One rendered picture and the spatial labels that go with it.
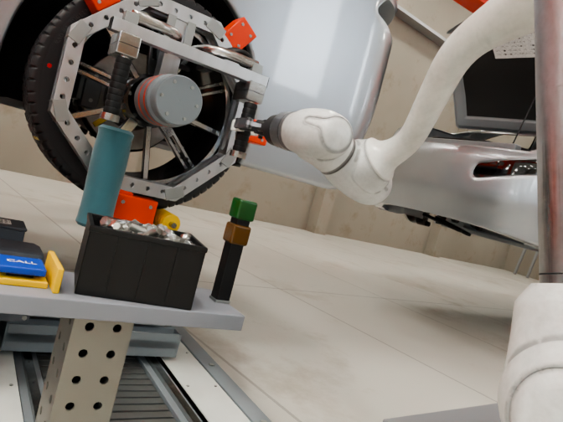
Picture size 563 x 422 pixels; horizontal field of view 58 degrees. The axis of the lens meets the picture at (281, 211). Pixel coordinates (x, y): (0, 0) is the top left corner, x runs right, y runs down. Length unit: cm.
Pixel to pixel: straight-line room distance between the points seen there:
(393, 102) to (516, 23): 1029
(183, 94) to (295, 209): 833
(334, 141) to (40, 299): 58
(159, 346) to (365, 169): 91
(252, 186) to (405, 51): 460
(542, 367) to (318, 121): 64
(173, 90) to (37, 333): 76
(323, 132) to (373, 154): 15
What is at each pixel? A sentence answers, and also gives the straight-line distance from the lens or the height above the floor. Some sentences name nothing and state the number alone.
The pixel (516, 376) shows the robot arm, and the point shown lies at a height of 58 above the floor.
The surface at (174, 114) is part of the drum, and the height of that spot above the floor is 81.
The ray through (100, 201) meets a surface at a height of 55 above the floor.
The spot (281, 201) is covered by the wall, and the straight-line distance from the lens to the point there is 936.
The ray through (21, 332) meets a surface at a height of 14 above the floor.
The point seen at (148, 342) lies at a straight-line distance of 166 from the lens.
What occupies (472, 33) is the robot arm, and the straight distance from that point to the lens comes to 94.
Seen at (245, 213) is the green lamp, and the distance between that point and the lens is 99.
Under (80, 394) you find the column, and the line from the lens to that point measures 97.
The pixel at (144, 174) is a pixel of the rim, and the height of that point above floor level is 63.
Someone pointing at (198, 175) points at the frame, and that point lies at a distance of 154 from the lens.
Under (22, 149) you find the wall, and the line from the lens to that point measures 738.
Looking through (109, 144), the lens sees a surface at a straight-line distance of 133.
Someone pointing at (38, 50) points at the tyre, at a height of 88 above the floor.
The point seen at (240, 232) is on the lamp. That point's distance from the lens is 100.
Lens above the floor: 70
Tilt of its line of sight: 3 degrees down
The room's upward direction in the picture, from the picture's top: 15 degrees clockwise
